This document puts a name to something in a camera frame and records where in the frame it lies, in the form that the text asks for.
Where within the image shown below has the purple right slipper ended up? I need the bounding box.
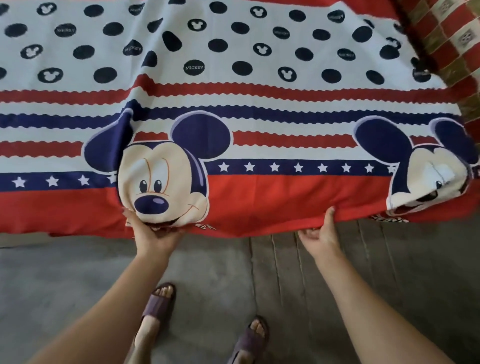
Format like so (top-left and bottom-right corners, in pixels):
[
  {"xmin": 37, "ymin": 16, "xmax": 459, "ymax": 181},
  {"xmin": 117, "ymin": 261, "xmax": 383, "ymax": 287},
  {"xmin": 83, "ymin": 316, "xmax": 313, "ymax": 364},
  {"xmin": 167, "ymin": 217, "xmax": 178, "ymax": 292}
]
[{"xmin": 226, "ymin": 316, "xmax": 270, "ymax": 364}]

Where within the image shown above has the purple slipper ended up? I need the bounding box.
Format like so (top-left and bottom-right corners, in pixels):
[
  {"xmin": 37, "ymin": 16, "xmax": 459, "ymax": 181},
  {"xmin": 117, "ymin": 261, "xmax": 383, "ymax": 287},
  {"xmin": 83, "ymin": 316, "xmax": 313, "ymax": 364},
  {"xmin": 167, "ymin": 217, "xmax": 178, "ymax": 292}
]
[
  {"xmin": 140, "ymin": 283, "xmax": 176, "ymax": 327},
  {"xmin": 226, "ymin": 316, "xmax": 270, "ymax": 364}
]

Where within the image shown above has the person's left leg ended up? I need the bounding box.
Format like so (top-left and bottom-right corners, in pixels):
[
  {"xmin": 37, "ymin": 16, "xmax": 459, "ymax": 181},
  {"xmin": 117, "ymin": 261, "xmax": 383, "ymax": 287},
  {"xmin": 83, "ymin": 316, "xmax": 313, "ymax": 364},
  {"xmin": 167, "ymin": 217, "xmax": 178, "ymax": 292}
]
[{"xmin": 127, "ymin": 284, "xmax": 175, "ymax": 364}]

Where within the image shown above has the person's left forearm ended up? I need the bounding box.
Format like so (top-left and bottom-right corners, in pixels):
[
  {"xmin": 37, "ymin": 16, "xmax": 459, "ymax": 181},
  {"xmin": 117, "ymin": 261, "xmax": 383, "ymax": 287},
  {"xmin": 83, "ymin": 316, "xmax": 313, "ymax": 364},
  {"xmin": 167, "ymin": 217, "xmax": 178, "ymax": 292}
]
[{"xmin": 28, "ymin": 254, "xmax": 170, "ymax": 364}]

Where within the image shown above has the cartoon print bed sheet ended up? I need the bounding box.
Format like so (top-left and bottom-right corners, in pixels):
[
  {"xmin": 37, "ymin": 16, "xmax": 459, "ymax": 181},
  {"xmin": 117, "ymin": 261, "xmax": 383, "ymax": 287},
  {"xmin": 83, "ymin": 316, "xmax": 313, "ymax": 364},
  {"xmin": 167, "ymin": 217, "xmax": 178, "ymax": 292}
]
[{"xmin": 0, "ymin": 0, "xmax": 480, "ymax": 239}]

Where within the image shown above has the person's right forearm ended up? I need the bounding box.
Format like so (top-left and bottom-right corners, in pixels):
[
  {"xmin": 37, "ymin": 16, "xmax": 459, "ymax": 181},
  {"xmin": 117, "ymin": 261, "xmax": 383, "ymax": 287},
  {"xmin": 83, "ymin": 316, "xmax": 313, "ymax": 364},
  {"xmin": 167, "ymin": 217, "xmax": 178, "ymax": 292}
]
[{"xmin": 314, "ymin": 248, "xmax": 457, "ymax": 364}]

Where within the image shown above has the person's left hand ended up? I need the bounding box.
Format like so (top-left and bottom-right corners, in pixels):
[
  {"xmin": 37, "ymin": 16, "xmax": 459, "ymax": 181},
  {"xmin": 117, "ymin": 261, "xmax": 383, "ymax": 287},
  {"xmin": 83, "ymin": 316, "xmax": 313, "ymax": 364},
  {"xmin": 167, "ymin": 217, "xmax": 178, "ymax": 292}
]
[{"xmin": 122, "ymin": 208, "xmax": 188, "ymax": 260}]

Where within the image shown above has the person's right hand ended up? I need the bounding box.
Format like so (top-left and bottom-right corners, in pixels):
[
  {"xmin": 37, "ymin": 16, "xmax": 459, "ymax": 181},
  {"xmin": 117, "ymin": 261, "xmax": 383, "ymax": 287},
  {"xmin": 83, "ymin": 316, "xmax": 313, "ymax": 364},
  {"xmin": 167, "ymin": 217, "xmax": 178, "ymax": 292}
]
[{"xmin": 297, "ymin": 206, "xmax": 346, "ymax": 263}]

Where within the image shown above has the red checkered bed cover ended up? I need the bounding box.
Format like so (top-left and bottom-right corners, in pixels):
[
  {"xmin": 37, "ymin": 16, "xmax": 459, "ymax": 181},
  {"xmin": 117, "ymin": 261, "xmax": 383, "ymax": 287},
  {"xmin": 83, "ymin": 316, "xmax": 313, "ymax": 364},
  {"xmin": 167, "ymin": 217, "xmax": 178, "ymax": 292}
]
[{"xmin": 391, "ymin": 0, "xmax": 480, "ymax": 145}]

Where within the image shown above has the purple left slipper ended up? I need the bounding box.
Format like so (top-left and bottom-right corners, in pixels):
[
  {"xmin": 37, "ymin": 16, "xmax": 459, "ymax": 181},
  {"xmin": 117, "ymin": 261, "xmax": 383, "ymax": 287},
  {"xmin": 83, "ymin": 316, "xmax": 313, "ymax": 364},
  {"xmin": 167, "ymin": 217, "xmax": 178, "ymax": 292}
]
[{"xmin": 140, "ymin": 283, "xmax": 176, "ymax": 327}]

